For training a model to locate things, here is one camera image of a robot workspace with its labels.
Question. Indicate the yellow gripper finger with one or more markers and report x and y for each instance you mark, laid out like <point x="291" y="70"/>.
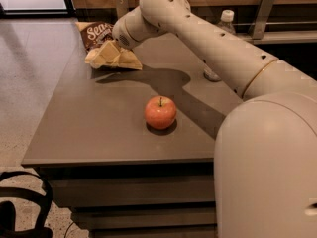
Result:
<point x="125" y="58"/>
<point x="106" y="55"/>

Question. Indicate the brown chip bag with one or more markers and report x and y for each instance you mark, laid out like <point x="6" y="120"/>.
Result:
<point x="94" y="35"/>

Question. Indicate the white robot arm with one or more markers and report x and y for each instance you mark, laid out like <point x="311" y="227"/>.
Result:
<point x="265" y="157"/>

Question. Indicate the red apple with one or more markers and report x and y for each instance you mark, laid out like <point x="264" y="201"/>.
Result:
<point x="160" y="112"/>

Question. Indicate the clear plastic water bottle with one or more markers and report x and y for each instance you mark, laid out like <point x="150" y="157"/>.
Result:
<point x="225" y="23"/>

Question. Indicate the grey drawer cabinet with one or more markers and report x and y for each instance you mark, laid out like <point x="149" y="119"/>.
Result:
<point x="120" y="177"/>

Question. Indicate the left metal bracket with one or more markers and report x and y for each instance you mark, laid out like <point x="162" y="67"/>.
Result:
<point x="122" y="7"/>

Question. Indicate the metal bracket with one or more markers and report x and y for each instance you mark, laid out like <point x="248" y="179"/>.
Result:
<point x="263" y="14"/>
<point x="122" y="7"/>

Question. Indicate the right metal bracket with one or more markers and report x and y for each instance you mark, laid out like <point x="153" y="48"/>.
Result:
<point x="263" y="14"/>

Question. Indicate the metal rail shelf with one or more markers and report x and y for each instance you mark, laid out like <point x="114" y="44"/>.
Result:
<point x="278" y="32"/>

